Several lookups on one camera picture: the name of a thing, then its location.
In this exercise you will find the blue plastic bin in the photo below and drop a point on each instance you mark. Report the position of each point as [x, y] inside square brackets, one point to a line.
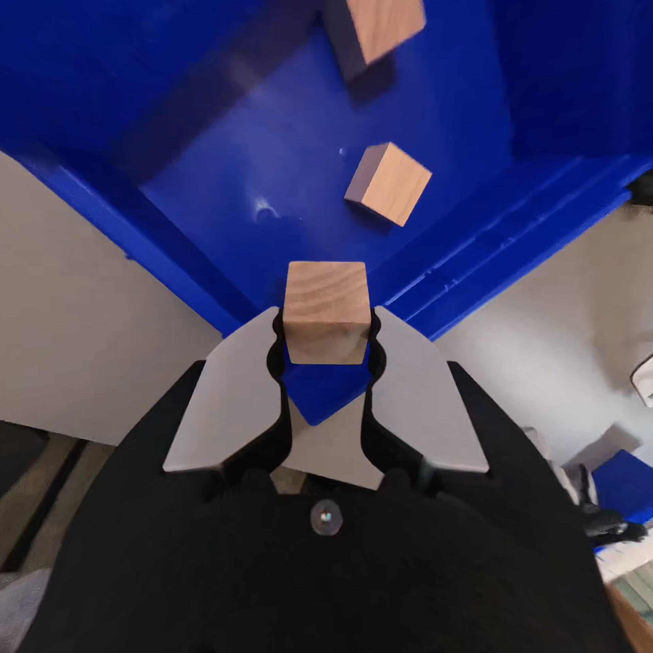
[204, 153]

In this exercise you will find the blue storage crate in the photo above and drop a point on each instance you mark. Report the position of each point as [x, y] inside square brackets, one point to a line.
[622, 484]

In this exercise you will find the blue-striped wooden cube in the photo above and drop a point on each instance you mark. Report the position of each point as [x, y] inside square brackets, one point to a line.
[382, 25]
[393, 186]
[326, 306]

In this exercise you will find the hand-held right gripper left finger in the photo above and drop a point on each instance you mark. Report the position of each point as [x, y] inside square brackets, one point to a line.
[224, 408]

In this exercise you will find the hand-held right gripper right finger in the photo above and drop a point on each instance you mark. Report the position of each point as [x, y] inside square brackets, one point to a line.
[428, 408]

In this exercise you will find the grey hanging card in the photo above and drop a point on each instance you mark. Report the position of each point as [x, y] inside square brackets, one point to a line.
[607, 446]

